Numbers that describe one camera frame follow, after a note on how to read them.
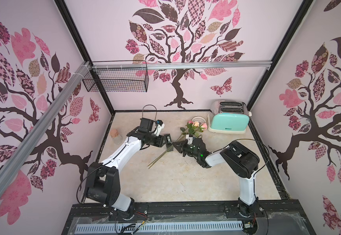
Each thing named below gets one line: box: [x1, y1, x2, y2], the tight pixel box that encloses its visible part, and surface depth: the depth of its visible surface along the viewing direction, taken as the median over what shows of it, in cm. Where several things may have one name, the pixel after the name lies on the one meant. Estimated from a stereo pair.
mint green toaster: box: [207, 99, 252, 135], surface depth 102 cm
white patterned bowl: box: [191, 115, 207, 125], surface depth 112 cm
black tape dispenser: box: [164, 133, 173, 145], surface depth 97 cm
